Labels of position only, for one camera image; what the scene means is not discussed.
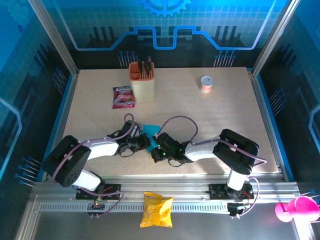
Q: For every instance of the blue cloth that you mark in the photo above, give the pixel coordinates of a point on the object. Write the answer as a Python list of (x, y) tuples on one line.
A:
[(151, 129)]

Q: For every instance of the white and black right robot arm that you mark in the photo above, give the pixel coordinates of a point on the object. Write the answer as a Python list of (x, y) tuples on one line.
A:
[(200, 152)]

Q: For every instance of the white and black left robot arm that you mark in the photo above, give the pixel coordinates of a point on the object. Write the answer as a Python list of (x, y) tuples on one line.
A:
[(102, 150)]

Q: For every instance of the red candy bag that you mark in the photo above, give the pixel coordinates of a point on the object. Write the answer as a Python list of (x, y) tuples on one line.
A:
[(122, 98)]

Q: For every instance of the beige utensil holder orange rim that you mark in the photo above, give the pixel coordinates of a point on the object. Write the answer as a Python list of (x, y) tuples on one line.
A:
[(143, 92)]

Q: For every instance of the yellow chips bag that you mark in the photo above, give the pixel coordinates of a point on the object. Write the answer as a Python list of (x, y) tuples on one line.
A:
[(156, 212)]

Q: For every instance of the left circuit board with LED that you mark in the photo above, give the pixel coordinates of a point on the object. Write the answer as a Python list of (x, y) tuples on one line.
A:
[(96, 205)]

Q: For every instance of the circuit board with led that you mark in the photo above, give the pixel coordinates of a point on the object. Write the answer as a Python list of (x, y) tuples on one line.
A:
[(235, 208), (96, 205)]

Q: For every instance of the short black kitchen utensil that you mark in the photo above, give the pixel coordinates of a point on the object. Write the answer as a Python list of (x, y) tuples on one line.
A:
[(142, 66)]

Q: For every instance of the right circuit board with LED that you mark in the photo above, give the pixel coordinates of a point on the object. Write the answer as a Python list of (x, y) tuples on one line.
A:
[(235, 208)]

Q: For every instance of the small orange can white lid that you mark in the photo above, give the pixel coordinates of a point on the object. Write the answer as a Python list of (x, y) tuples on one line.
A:
[(207, 86)]

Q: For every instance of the tall black kitchen utensil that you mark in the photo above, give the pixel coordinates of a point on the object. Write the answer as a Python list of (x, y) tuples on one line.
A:
[(149, 60)]

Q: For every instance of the pink plastic goblet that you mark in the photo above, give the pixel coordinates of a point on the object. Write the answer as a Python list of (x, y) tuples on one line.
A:
[(303, 208)]

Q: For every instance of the aluminium front rail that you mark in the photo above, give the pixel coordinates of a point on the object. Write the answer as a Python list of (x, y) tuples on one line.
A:
[(162, 186)]

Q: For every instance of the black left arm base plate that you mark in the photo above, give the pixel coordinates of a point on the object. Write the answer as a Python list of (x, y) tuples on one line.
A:
[(115, 187)]

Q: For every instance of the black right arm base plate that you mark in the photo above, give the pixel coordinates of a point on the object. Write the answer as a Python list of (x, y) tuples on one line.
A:
[(215, 190)]

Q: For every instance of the aluminium side rail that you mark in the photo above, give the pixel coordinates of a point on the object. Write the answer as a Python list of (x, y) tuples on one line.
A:
[(62, 120), (266, 120)]

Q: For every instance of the aluminium frame post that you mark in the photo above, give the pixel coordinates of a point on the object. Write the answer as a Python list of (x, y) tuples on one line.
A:
[(55, 37), (274, 37)]

